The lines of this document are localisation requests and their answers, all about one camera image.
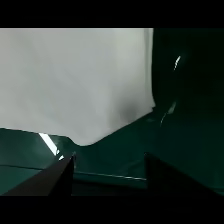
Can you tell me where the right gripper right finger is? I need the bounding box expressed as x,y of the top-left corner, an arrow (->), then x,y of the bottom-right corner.
143,152 -> 218,197

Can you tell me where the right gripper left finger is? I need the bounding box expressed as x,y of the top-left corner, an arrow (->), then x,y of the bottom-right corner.
2,152 -> 76,197

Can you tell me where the white garment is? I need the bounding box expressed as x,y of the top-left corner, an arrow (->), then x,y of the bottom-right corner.
0,27 -> 157,147

